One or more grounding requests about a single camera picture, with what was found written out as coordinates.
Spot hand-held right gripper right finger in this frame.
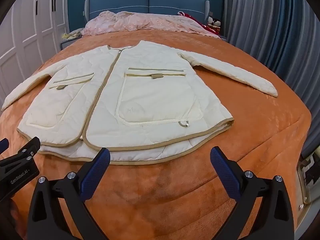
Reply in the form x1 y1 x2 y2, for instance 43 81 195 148
210 146 295 240

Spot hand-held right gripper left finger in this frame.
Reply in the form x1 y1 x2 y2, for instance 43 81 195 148
26 147 111 240

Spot cream quilted jacket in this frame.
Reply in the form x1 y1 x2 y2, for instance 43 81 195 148
1 40 278 165

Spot orange plush blanket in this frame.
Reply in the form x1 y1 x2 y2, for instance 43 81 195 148
0 29 313 240

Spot beige furniture with metal fittings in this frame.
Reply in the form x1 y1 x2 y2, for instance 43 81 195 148
296 144 320 205

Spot grey nightstand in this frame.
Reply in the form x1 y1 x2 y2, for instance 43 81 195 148
60 29 83 51

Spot white panelled wardrobe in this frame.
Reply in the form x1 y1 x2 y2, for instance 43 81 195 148
0 0 69 102

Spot red pillow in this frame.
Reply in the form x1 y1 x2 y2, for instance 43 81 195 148
178 11 222 37

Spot grey pleated curtain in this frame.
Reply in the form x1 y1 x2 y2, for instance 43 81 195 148
222 0 320 153

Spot pink floral quilt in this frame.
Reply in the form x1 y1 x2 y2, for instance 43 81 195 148
81 11 222 39

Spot blue upholstered headboard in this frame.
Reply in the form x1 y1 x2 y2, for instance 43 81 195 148
84 0 210 28

